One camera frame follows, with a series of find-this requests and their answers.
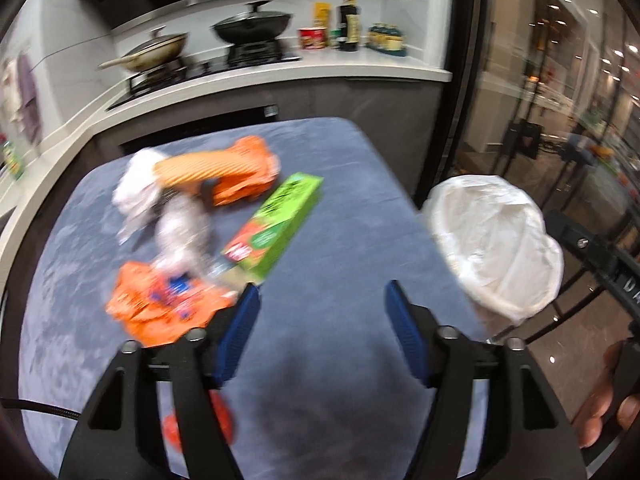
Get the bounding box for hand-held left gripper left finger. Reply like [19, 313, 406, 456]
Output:
[60, 282, 263, 480]

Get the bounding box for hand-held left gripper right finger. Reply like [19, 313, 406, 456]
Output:
[384, 280, 588, 480]

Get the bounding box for orange printed snack wrapper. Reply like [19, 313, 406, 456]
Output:
[106, 260, 238, 348]

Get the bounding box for green cardboard box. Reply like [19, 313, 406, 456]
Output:
[220, 172, 325, 285]

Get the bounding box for steel wool scrubber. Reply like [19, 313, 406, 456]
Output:
[154, 192, 218, 281]

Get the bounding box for white-lined trash bin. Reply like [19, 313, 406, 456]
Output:
[417, 172, 566, 326]

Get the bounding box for orange ribbed sponge cloth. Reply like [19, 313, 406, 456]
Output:
[152, 149, 253, 200]

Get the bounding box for person's right hand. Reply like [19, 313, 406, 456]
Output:
[571, 342, 640, 451]

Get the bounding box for red plastic piece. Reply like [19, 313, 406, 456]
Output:
[162, 390, 237, 453]

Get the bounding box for blue-grey table cloth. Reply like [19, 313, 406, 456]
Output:
[17, 116, 493, 480]

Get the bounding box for crumpled orange plastic wrapper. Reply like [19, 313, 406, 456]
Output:
[210, 136, 282, 207]

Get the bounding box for white and pink paper cup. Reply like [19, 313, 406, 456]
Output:
[111, 147, 168, 243]

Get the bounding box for black built-in oven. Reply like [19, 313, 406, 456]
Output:
[117, 104, 281, 161]

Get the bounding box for black gas stove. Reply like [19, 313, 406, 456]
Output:
[107, 42, 303, 111]

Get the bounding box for white kitchen counter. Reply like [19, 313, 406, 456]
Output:
[0, 45, 453, 241]

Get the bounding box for green packet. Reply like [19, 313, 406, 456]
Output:
[0, 140, 26, 181]

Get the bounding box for beige pan with lid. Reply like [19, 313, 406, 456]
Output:
[97, 27, 190, 73]

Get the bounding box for blue and yellow pot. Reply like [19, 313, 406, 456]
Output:
[367, 22, 408, 57]

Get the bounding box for red instant noodle cup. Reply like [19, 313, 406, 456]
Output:
[298, 26, 328, 51]

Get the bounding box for black wok with lid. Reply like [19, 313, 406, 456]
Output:
[209, 0, 293, 45]

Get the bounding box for dark sauce bottle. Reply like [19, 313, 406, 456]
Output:
[337, 0, 362, 52]

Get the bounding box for purple hanging towel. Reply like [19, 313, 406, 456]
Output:
[15, 52, 43, 143]

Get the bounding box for yellow packet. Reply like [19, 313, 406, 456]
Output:
[312, 2, 333, 36]

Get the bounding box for pale hanging towel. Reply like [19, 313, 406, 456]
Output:
[0, 57, 23, 123]

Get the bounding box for black cable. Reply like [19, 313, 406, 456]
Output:
[0, 396, 82, 420]

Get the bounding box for black door frame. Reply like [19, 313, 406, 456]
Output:
[440, 0, 493, 206]

